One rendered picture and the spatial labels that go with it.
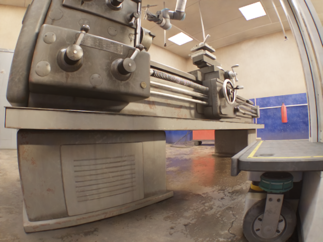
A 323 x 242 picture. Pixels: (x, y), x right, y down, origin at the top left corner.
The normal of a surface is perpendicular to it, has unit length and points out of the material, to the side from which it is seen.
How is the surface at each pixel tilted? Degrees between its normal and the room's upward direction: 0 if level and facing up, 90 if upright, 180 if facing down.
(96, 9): 90
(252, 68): 90
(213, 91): 90
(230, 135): 90
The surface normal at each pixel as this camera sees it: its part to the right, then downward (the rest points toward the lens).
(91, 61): 0.69, -0.05
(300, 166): -0.60, -0.04
